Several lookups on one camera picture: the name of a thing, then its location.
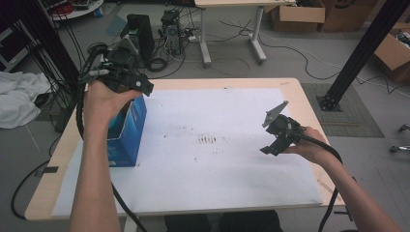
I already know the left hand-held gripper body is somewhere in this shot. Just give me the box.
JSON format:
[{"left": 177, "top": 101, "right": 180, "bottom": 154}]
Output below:
[{"left": 102, "top": 33, "right": 143, "bottom": 93}]

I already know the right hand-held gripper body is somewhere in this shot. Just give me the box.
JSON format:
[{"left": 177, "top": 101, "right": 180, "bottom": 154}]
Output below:
[{"left": 261, "top": 100, "right": 307, "bottom": 143}]

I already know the blue cardboard box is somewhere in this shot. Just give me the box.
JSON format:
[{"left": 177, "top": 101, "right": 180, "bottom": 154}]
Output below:
[{"left": 107, "top": 95, "right": 148, "bottom": 168}]

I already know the person's right hand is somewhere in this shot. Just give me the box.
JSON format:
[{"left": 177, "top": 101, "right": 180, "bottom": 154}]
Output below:
[{"left": 283, "top": 126, "right": 334, "bottom": 165}]

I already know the person's left hand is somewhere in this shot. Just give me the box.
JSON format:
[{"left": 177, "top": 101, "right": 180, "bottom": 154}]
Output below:
[{"left": 82, "top": 79, "right": 143, "bottom": 131}]

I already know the black computer tower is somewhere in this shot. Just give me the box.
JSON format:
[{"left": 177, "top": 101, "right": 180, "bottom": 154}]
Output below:
[{"left": 120, "top": 14, "right": 156, "bottom": 67}]

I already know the open computer tower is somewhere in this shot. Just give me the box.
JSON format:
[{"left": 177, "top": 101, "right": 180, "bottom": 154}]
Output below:
[{"left": 160, "top": 9, "right": 183, "bottom": 56}]

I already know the round white table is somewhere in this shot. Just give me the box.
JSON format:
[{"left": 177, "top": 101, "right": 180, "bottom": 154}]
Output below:
[{"left": 47, "top": 0, "right": 104, "bottom": 21}]

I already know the white sheet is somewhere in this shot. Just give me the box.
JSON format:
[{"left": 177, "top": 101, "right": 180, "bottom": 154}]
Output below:
[{"left": 51, "top": 87, "right": 323, "bottom": 217}]

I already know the white-legged wooden desk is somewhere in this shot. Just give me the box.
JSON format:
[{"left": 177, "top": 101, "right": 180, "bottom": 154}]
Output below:
[{"left": 193, "top": 0, "right": 296, "bottom": 66}]

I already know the black tape cross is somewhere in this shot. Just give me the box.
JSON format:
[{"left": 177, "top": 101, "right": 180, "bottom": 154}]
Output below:
[{"left": 333, "top": 208, "right": 355, "bottom": 222}]

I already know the grey metal rack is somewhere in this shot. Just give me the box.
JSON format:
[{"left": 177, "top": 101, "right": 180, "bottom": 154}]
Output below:
[{"left": 0, "top": 18, "right": 37, "bottom": 73}]

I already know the white cloth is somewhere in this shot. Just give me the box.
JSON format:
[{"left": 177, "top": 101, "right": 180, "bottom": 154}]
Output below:
[{"left": 0, "top": 71, "right": 52, "bottom": 130}]

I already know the small brown cardboard box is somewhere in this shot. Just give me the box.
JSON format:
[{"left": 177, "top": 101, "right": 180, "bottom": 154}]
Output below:
[{"left": 270, "top": 0, "right": 327, "bottom": 33}]

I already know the metal chair base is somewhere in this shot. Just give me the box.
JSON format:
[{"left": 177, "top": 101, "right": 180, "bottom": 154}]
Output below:
[{"left": 391, "top": 124, "right": 410, "bottom": 154}]

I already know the black tape strip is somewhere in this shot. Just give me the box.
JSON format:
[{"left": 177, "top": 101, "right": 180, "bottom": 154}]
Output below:
[{"left": 35, "top": 165, "right": 60, "bottom": 178}]

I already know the large brown cardboard box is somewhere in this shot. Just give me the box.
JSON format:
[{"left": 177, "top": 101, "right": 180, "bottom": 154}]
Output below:
[{"left": 318, "top": 0, "right": 378, "bottom": 33}]

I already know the open brown cardboard box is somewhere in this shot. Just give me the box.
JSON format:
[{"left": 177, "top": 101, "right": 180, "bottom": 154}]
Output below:
[{"left": 373, "top": 22, "right": 410, "bottom": 83}]

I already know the white table leg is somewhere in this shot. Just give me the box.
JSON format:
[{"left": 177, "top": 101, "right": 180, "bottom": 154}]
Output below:
[{"left": 124, "top": 216, "right": 139, "bottom": 232}]

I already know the coiled black cable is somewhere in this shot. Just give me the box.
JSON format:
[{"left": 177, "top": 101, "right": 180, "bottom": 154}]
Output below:
[
  {"left": 147, "top": 57, "right": 168, "bottom": 73},
  {"left": 87, "top": 42, "right": 109, "bottom": 55}
]

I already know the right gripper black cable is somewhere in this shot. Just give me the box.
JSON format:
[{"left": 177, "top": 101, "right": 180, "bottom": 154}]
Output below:
[{"left": 299, "top": 131, "right": 343, "bottom": 232}]

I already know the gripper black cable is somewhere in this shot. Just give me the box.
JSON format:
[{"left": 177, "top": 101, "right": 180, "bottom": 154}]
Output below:
[
  {"left": 299, "top": 131, "right": 343, "bottom": 232},
  {"left": 75, "top": 43, "right": 149, "bottom": 232}
]

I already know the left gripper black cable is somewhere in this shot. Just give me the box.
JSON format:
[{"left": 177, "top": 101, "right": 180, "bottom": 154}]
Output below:
[{"left": 75, "top": 43, "right": 149, "bottom": 232}]

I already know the long black floor cable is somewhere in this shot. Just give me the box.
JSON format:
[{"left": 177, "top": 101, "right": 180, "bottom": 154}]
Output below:
[{"left": 257, "top": 32, "right": 342, "bottom": 81}]

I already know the black metal stand post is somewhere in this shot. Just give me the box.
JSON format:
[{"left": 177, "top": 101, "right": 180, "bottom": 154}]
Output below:
[
  {"left": 0, "top": 0, "right": 86, "bottom": 98},
  {"left": 317, "top": 0, "right": 410, "bottom": 112}
]

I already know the black looped floor cable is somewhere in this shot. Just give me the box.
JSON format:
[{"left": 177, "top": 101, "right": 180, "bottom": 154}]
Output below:
[{"left": 11, "top": 159, "right": 51, "bottom": 220}]

